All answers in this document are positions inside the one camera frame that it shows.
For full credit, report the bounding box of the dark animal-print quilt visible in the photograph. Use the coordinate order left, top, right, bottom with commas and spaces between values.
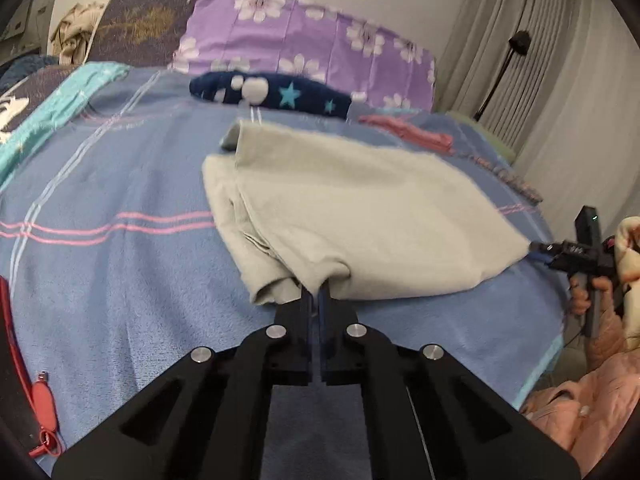
0, 65, 76, 146

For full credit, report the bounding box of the pink folded cloth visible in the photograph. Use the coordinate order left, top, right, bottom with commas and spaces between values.
357, 113, 455, 153

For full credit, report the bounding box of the red pull tag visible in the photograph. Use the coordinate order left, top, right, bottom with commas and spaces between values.
28, 371, 61, 457

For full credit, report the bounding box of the navy star-print folded blanket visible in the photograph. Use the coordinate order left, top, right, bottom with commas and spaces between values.
189, 71, 353, 121

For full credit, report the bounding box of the black floor lamp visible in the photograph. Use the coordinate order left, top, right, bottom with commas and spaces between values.
472, 31, 531, 123

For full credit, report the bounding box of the red strap with clip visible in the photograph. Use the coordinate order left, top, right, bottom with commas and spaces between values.
0, 276, 56, 461

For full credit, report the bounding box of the person's right hand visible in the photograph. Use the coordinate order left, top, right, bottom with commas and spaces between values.
569, 276, 626, 346

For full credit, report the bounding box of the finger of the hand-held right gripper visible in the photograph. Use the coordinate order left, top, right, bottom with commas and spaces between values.
528, 241, 556, 266

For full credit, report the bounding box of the cream curtain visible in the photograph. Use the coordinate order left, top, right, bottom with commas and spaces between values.
435, 0, 640, 231

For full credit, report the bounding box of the purple flower pillow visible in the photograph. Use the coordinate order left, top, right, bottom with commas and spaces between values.
167, 0, 437, 113

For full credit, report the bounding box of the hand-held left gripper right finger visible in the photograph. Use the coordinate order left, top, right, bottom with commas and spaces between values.
320, 280, 581, 480

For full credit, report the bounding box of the beige long-sleeve shirt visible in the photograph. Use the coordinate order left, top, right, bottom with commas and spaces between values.
201, 119, 531, 307

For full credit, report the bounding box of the beige knit clothing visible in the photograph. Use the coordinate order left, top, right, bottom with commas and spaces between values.
50, 2, 106, 67

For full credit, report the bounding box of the teal blanket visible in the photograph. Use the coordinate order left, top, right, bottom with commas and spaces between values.
0, 62, 131, 186

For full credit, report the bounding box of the dark tree-print cushion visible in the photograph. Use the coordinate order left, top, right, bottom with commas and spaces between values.
86, 0, 203, 68

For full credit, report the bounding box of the pink quilted jacket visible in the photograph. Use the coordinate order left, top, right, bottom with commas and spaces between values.
520, 360, 640, 477

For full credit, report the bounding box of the blue plaid bed sheet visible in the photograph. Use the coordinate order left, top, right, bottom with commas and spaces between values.
0, 62, 571, 480

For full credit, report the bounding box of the person's right forearm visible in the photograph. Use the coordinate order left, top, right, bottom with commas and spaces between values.
584, 280, 640, 391

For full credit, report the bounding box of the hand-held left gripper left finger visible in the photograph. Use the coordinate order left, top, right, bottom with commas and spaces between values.
52, 285, 318, 480

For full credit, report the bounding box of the dark teal knit throw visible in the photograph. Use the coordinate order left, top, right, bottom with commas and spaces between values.
0, 55, 58, 87

